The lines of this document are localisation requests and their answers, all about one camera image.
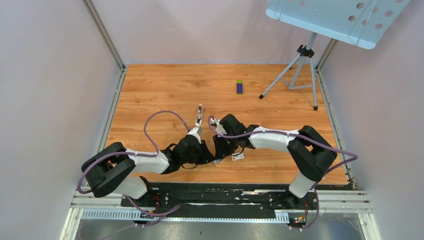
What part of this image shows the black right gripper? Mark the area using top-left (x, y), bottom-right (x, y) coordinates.
top-left (212, 131), bottom-right (239, 161)

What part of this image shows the white staple box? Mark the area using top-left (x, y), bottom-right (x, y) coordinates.
top-left (231, 152), bottom-right (245, 161)

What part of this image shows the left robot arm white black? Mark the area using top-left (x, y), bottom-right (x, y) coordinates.
top-left (81, 134), bottom-right (215, 207)

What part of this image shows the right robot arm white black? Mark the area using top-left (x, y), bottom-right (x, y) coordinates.
top-left (207, 114), bottom-right (338, 209)

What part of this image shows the purple green small block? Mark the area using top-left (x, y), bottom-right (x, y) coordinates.
top-left (236, 79), bottom-right (244, 95)

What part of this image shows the grey tripod stand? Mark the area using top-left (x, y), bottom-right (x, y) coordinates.
top-left (258, 32), bottom-right (318, 111)

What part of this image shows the light blue perforated tray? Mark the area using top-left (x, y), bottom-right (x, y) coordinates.
top-left (265, 0), bottom-right (410, 50)

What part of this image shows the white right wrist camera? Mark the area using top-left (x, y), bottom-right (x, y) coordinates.
top-left (211, 118), bottom-right (227, 135)

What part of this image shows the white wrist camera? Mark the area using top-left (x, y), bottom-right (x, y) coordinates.
top-left (187, 126), bottom-right (203, 144)
top-left (211, 118), bottom-right (227, 135)

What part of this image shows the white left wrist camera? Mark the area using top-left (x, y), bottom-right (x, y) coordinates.
top-left (187, 126), bottom-right (203, 144)

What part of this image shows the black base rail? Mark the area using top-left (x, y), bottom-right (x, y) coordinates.
top-left (71, 181), bottom-right (372, 224)

